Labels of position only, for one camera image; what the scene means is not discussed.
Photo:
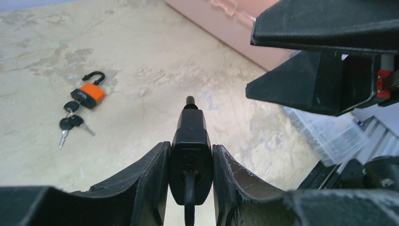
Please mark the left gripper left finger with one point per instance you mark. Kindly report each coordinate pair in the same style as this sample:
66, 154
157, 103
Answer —
135, 196

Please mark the orange black padlock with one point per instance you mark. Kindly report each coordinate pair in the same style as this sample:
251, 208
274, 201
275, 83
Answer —
90, 94

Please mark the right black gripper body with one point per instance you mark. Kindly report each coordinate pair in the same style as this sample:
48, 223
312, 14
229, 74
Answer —
370, 80

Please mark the pink plastic storage box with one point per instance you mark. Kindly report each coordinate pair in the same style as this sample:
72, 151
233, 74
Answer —
231, 22

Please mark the clear screw organizer box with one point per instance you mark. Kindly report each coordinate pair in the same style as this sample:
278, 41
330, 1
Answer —
333, 139

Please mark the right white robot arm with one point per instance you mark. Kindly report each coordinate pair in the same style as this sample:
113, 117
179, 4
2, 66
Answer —
376, 165

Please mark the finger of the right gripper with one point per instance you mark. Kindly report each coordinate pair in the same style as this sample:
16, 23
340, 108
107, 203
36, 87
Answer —
370, 26
309, 81

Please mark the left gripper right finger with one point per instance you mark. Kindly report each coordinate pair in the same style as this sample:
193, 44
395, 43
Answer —
244, 199

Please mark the black head key pair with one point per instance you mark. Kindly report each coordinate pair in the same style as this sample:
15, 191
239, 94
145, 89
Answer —
72, 120

